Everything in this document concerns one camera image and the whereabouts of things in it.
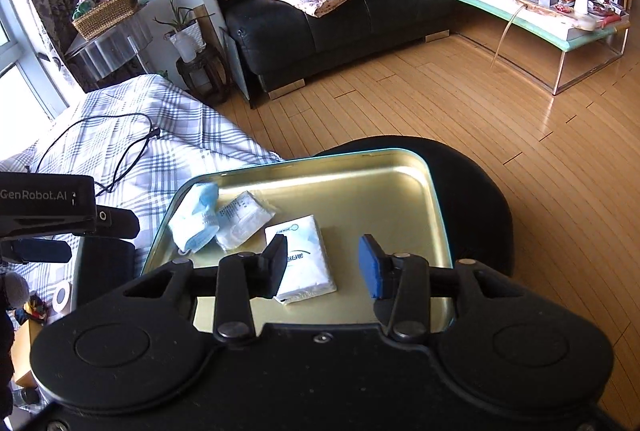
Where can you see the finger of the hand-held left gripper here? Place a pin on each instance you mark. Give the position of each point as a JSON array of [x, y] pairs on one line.
[[120, 222]]

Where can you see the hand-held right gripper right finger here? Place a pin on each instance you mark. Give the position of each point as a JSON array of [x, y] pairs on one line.
[[372, 268]]

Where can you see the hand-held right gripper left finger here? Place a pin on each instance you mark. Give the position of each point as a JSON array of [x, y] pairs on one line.
[[276, 268]]

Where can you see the white pocket tissue pack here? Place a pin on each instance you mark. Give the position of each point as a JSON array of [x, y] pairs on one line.
[[310, 261]]

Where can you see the clear white packet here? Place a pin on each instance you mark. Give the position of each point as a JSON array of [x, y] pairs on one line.
[[242, 221]]

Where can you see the blue face mask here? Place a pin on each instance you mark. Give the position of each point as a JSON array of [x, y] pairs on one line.
[[195, 221]]

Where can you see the gold metal tray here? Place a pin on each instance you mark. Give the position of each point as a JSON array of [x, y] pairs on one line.
[[350, 191]]

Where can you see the black box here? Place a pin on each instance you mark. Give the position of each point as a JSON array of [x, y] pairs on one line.
[[105, 271]]

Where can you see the grey fluffy ball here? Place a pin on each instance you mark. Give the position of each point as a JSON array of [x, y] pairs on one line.
[[14, 288]]

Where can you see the white tape roll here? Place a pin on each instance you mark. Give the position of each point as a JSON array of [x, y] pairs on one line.
[[62, 298]]

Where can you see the orange printed packet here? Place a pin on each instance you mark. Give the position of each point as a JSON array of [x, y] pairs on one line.
[[36, 307]]

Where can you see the black round stool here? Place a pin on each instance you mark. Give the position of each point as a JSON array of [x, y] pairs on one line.
[[475, 211]]

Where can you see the plaid blanket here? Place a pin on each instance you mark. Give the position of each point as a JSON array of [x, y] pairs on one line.
[[200, 131]]

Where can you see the window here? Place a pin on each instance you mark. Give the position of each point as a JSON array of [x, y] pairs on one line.
[[20, 86]]

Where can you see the gold box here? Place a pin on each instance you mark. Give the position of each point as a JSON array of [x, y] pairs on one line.
[[24, 353]]

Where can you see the glass side table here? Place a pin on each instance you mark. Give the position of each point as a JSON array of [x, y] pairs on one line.
[[110, 56]]

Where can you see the dark wooden plant stand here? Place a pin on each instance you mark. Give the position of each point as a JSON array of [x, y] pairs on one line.
[[205, 76]]

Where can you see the potted plant in white pot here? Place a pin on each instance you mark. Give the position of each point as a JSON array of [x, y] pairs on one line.
[[187, 43]]

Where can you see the leaning glass panel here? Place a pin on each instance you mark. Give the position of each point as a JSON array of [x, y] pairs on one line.
[[235, 66]]

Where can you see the wicker basket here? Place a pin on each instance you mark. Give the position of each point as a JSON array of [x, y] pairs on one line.
[[105, 18]]

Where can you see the black leather sofa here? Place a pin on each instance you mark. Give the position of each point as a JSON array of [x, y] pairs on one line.
[[350, 21]]

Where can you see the white cup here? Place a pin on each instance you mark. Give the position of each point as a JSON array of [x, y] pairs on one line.
[[581, 3]]

